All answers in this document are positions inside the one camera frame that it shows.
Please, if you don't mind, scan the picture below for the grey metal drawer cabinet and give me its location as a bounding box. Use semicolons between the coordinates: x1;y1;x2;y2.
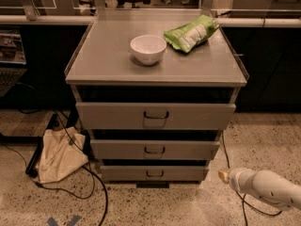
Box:
66;9;246;172

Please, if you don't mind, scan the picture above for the green snack bag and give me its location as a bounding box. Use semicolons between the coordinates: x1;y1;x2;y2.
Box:
164;15;219;54

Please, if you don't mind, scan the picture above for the black cable left floor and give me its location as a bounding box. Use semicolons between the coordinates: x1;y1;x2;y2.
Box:
0;110;109;226

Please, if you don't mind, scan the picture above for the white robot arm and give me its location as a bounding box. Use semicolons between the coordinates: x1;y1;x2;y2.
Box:
218;168;301;210

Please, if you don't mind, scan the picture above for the white ceramic bowl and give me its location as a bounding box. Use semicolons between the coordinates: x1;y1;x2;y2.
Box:
130;35;166;65

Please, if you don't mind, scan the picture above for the black cable floor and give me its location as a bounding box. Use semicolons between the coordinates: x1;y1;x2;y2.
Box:
0;110;109;226
220;130;283;226

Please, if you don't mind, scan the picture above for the white horizontal rail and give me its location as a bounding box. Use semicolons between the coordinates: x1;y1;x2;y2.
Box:
0;15;301;28

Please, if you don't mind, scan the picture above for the grey middle drawer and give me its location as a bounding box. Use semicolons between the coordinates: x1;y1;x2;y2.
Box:
91;139;219;160

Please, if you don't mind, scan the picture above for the black laptop computer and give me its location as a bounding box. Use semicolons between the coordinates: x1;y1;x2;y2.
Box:
0;25;27;97

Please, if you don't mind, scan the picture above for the grey bottom drawer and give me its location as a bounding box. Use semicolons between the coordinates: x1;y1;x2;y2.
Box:
101;166;208;182

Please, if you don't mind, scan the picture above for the grey drawer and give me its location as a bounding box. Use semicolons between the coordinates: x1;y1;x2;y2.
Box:
91;139;219;160
76;103;236;130
101;166;208;182

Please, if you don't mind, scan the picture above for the black cable right floor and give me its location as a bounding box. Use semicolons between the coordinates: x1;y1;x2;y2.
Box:
220;130;283;226

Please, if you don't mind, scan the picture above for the grey top drawer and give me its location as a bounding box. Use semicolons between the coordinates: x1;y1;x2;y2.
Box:
76;103;236;130

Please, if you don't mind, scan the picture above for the black table leg base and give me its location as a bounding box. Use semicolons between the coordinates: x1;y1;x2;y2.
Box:
0;113;59;178

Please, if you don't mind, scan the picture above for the cream cloth tote bag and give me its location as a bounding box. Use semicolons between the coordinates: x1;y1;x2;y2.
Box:
38;127;88;184

